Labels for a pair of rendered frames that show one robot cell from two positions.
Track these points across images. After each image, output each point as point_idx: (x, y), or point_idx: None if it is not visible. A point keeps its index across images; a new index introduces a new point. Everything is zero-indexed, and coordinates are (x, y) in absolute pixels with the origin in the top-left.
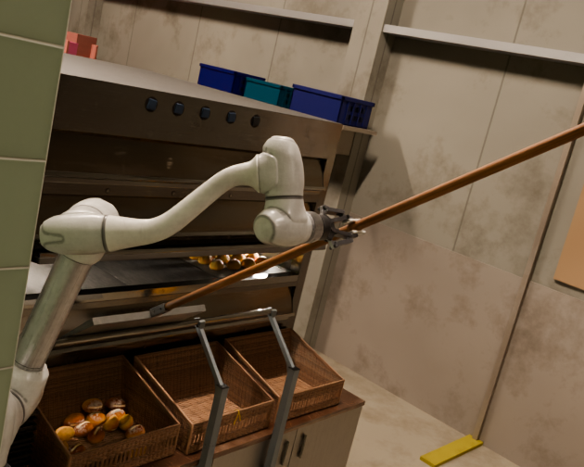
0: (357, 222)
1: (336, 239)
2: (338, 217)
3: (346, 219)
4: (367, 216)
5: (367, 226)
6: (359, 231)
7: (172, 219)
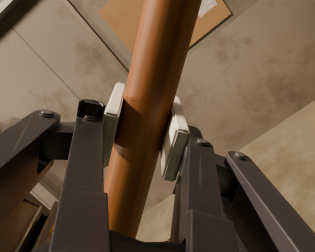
0: (142, 91)
1: (138, 227)
2: (70, 158)
3: (101, 125)
4: (144, 19)
5: (186, 54)
6: (177, 109)
7: None
